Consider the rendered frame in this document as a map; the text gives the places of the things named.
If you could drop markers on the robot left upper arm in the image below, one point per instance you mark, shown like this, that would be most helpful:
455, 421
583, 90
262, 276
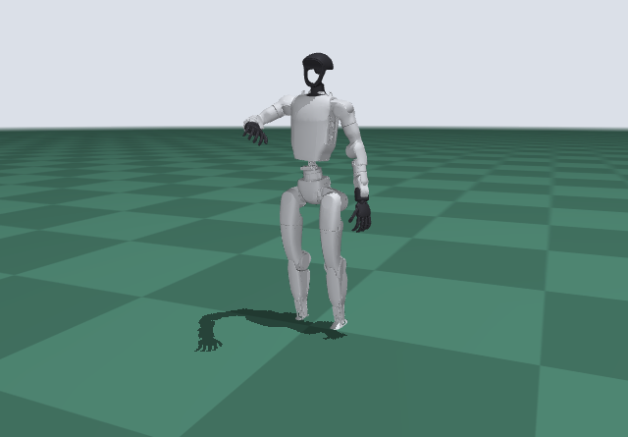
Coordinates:
344, 111

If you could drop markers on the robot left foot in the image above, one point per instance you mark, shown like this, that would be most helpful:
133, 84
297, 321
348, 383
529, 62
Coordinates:
337, 325

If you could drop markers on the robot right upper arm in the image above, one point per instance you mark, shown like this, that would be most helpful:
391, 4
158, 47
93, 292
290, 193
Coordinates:
276, 111

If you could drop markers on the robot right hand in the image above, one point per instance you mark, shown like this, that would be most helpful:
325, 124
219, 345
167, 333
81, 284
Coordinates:
254, 130

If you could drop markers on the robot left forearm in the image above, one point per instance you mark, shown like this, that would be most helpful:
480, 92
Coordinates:
359, 169

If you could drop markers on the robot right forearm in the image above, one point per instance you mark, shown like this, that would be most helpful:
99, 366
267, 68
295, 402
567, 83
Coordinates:
251, 119

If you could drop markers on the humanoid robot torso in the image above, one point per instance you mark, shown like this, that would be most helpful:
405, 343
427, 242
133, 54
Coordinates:
314, 131

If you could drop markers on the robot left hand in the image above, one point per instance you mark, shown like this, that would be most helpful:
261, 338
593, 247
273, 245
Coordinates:
362, 212

